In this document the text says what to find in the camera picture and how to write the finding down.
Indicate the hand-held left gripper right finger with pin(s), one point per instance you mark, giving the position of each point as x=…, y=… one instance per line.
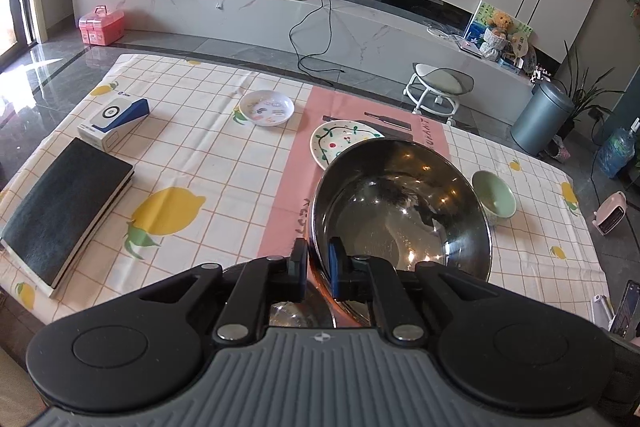
x=337, y=274

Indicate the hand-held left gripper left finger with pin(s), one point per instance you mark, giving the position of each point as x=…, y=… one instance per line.
x=300, y=274

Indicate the large stainless steel bowl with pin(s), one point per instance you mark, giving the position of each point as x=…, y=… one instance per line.
x=400, y=197

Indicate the white plate with green vine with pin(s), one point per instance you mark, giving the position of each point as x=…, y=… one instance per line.
x=336, y=138

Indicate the lemon print checked tablecloth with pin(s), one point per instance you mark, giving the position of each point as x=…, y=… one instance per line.
x=210, y=177

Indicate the white plate with colourful stickers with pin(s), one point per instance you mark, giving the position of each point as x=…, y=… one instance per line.
x=266, y=108

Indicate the small green ceramic bowl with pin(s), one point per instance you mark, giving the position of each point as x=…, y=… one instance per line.
x=494, y=198

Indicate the white round stool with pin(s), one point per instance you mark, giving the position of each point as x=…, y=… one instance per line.
x=442, y=82

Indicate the white and blue box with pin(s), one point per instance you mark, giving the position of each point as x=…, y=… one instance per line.
x=112, y=119

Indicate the black notebook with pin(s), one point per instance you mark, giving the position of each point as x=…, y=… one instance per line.
x=60, y=212

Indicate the grey metal trash can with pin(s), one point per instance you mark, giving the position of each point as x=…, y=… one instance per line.
x=542, y=119

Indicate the small pink heater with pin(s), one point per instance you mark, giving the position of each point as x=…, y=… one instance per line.
x=610, y=214

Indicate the teddy bear bouquet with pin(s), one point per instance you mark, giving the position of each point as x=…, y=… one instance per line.
x=496, y=34

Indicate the smartphone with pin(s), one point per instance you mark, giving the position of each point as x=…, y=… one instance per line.
x=625, y=309

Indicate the green picture board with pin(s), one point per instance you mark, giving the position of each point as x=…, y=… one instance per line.
x=477, y=19

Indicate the blue water jug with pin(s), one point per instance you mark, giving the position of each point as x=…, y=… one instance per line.
x=615, y=154

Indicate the tall potted floor plant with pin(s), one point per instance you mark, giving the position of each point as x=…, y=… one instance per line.
x=582, y=89

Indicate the pink storage case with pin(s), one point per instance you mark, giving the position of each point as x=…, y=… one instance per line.
x=101, y=27

